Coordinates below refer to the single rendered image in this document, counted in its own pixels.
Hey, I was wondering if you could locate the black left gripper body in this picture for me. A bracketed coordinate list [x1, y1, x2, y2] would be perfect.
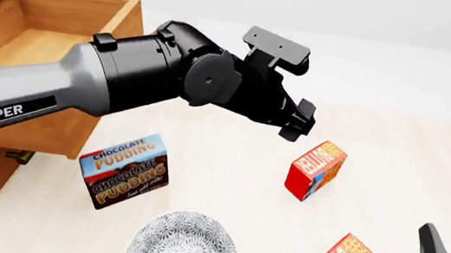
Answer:
[237, 58, 313, 137]

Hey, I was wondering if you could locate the open wooden drawer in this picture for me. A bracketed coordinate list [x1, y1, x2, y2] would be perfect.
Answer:
[0, 0, 150, 169]

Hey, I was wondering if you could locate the brass drawer handle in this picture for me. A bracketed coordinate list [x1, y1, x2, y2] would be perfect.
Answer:
[3, 147, 36, 167]

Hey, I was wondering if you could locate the chocolate pudding box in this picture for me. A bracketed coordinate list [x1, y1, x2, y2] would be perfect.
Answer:
[72, 124, 177, 220]

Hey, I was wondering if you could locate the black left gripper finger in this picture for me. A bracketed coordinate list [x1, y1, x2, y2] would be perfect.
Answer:
[277, 115, 317, 146]
[295, 97, 319, 121]

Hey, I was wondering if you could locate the black and white patterned bowl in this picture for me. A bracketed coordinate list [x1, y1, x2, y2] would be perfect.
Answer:
[123, 203, 247, 253]

